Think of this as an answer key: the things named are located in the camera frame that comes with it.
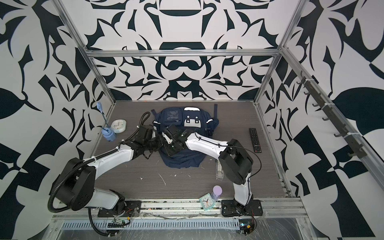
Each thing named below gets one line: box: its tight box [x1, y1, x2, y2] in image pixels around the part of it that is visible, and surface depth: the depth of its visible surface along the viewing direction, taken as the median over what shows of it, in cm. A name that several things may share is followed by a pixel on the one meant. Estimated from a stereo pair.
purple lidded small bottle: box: [211, 185, 223, 201], surface depth 73 cm
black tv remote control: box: [249, 128, 262, 153], surface depth 101 cm
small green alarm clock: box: [199, 193, 216, 211], surface depth 76 cm
